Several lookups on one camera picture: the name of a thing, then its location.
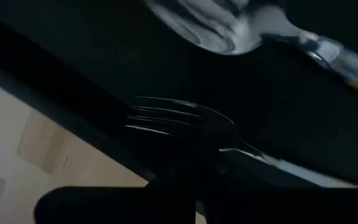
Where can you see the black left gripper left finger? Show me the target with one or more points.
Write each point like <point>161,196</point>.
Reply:
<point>104,205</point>

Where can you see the black plastic tray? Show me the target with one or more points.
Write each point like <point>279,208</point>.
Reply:
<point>73,46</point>

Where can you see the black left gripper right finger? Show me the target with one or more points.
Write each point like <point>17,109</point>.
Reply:
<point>291,207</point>

